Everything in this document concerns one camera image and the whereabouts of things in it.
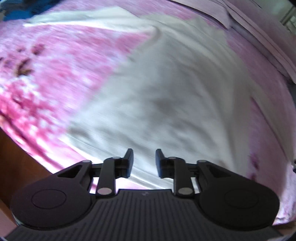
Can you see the cream white garment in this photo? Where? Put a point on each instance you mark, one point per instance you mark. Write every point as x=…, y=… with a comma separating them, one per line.
x=183, y=90

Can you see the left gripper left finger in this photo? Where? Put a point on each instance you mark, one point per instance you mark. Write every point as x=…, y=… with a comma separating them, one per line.
x=110, y=170

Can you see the stack of folded blue clothes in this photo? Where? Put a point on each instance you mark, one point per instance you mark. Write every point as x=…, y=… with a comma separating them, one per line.
x=24, y=9

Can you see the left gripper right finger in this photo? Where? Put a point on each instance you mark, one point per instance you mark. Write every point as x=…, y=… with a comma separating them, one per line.
x=176, y=169

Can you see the pink floral bed blanket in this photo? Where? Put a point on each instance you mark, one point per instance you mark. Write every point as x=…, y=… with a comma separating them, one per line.
x=47, y=71

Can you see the pink pillow near headboard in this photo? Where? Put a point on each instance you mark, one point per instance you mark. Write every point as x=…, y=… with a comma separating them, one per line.
x=265, y=28

